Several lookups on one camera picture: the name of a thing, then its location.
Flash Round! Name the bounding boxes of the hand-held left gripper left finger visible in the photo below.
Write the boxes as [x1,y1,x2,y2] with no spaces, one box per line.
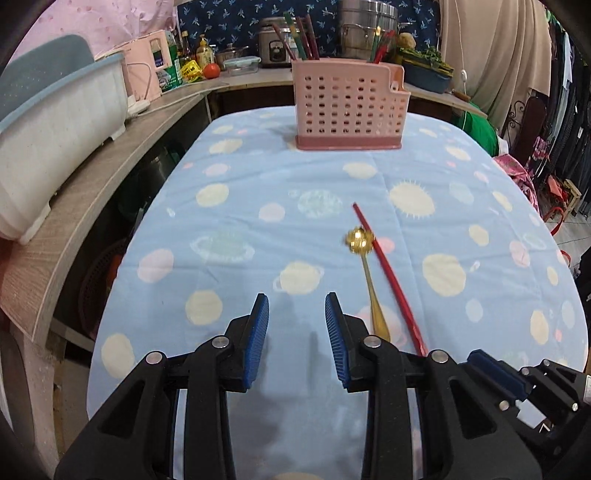
[55,293,271,480]

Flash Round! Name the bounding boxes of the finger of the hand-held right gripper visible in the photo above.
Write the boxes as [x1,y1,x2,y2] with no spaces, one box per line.
[466,349,532,414]
[519,360,581,414]

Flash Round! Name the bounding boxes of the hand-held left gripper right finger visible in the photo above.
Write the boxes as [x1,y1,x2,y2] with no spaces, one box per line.
[324,292,542,480]

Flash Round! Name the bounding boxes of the red chopstick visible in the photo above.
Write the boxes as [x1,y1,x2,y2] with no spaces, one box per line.
[352,202,428,357]
[373,30,397,64]

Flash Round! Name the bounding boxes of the gold flower spoon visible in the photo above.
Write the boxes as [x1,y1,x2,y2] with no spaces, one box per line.
[344,226,393,344]

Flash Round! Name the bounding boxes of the pink perforated utensil basket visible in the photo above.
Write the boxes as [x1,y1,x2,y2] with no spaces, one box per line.
[291,58,411,152]

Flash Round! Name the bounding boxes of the maroon chopstick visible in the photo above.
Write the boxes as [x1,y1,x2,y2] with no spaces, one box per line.
[297,17,312,61]
[271,23,297,62]
[307,20,321,61]

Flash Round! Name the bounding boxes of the blue spotted tablecloth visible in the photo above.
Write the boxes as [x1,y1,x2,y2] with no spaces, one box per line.
[88,104,589,480]

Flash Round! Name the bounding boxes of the pink floral cloth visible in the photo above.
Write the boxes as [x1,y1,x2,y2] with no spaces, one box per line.
[492,136,550,219]

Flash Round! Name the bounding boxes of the wooden counter shelf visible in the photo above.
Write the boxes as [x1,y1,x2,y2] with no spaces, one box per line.
[0,69,486,343]

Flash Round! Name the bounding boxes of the green cloth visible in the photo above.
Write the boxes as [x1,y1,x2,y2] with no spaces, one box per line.
[451,111,500,154]

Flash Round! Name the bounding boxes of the dark metal chair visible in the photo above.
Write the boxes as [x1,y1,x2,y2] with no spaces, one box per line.
[505,96,549,163]

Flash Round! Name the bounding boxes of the glass food container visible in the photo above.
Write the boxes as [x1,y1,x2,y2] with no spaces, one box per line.
[224,55,262,77]

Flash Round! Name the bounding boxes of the yellow packet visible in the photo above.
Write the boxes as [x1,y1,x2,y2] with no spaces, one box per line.
[180,60,205,85]

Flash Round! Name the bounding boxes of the white plastic dish tub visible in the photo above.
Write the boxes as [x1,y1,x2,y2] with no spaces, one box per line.
[0,51,131,244]

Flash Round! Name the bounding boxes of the blue basin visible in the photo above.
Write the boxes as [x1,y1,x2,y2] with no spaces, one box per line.
[397,48,455,94]

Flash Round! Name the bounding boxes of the green white container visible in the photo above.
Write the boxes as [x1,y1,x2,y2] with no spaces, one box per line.
[157,32,184,92]

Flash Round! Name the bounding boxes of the small lidded steel pot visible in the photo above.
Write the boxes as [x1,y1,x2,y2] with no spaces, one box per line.
[216,44,251,71]

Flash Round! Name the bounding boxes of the hanging clothes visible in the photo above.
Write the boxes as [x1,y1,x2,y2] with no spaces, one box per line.
[545,9,591,223]

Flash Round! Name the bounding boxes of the amber sauce bottle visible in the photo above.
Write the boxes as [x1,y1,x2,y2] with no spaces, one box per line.
[196,34,216,68]

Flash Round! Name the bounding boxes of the silver rice cooker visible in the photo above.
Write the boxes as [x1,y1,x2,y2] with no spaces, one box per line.
[257,18,297,69]

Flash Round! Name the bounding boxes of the pink appliance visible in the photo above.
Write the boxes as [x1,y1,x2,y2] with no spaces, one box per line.
[121,29,170,103]

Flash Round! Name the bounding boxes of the green vegetables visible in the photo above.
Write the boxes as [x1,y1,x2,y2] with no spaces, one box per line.
[399,45,454,75]

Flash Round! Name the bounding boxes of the beige curtain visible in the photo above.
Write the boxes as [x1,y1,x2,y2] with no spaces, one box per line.
[438,0,553,136]

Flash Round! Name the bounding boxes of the large steel pot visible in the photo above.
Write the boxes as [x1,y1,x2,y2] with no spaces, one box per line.
[339,0,401,57]

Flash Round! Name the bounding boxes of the navy patterned cloth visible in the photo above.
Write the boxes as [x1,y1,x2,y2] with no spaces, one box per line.
[177,0,444,57]

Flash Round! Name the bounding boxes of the pink dotted curtain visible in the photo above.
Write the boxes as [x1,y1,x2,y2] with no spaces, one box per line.
[9,0,180,63]

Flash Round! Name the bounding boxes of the white cord with switch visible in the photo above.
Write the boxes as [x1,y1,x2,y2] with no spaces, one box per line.
[454,0,468,89]

